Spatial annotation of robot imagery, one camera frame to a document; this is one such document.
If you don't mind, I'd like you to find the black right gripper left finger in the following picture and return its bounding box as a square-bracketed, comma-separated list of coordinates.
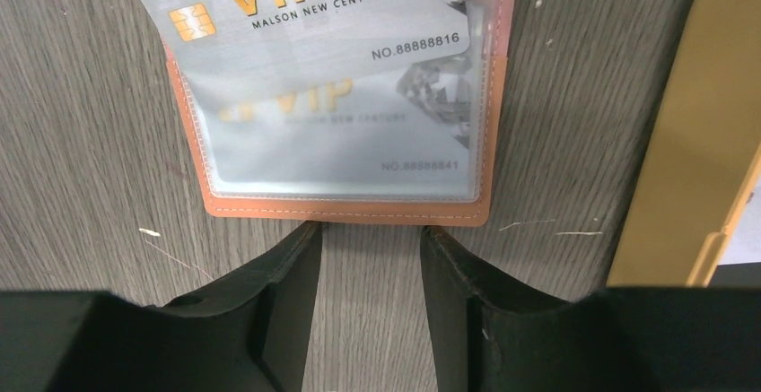
[160, 222, 322, 391]

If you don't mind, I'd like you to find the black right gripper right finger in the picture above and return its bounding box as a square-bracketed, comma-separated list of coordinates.
[420, 225, 565, 391]

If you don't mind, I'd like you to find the oval wooden card tray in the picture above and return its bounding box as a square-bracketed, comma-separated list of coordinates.
[607, 0, 760, 286]

